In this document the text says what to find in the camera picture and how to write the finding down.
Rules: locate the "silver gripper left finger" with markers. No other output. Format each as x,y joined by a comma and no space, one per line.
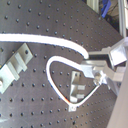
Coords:
104,75

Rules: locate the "blue object in background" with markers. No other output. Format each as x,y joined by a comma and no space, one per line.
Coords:
106,6

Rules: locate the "small grey cable clip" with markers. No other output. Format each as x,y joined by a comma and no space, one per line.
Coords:
76,88

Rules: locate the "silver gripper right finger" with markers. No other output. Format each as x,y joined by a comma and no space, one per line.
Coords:
116,53

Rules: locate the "large grey cable clip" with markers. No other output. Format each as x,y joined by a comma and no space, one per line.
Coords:
11,69

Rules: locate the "aluminium frame post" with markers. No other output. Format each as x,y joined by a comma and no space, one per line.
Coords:
94,4

